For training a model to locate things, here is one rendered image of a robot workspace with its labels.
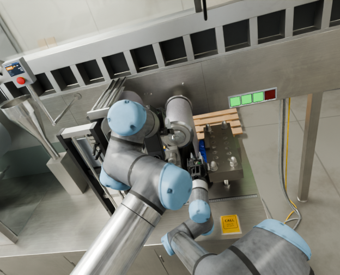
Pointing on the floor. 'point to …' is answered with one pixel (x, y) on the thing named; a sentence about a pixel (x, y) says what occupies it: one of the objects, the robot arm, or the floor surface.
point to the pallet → (217, 121)
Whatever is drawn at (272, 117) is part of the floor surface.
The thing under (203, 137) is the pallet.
